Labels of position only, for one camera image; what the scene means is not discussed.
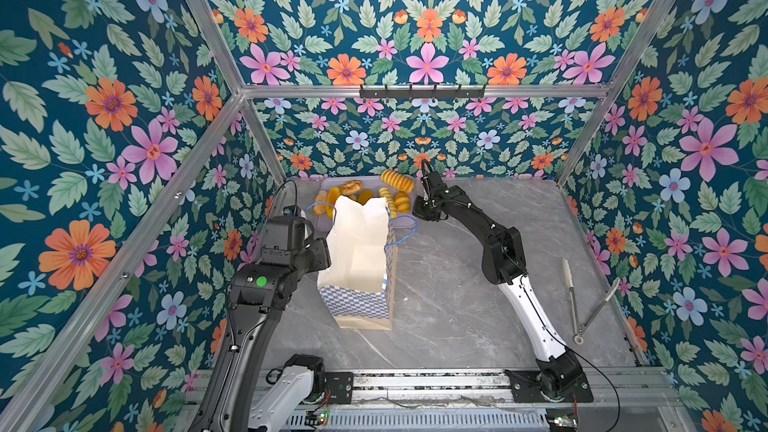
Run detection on black hook rail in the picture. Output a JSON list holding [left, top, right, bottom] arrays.
[[358, 84, 486, 101]]

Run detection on small striped round bun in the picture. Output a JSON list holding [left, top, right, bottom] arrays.
[[393, 191, 411, 214]]

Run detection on large striped loaf bread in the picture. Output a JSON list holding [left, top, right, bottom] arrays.
[[380, 170, 415, 194]]

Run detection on braided bagel bread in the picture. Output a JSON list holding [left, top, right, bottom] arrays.
[[338, 180, 363, 196]]

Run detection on yellow oval bread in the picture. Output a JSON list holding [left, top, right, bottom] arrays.
[[325, 187, 341, 219]]

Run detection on lilac plastic tray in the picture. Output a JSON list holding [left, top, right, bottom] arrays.
[[308, 175, 421, 232]]

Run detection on pale ridged long bread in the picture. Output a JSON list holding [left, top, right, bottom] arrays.
[[379, 187, 399, 220]]

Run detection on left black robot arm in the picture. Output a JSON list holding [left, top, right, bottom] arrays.
[[189, 205, 330, 431]]

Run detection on sugared round bread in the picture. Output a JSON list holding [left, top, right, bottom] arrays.
[[312, 190, 328, 216]]

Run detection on checkered paper bag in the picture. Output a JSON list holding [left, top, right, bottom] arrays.
[[317, 196, 405, 331]]

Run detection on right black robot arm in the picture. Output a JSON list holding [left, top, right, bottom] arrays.
[[413, 163, 589, 402]]

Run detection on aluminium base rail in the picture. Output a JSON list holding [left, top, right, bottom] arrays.
[[173, 367, 697, 432]]

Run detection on metal tongs white tips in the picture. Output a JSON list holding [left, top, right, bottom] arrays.
[[561, 258, 620, 345]]

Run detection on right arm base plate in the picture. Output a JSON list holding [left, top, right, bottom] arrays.
[[503, 369, 594, 403]]

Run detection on orange pointed bread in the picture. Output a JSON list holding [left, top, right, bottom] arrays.
[[357, 189, 375, 205]]

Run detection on aluminium frame bars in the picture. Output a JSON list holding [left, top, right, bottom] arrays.
[[0, 0, 709, 432]]

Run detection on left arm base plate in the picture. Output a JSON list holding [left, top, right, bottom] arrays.
[[307, 371, 355, 407]]

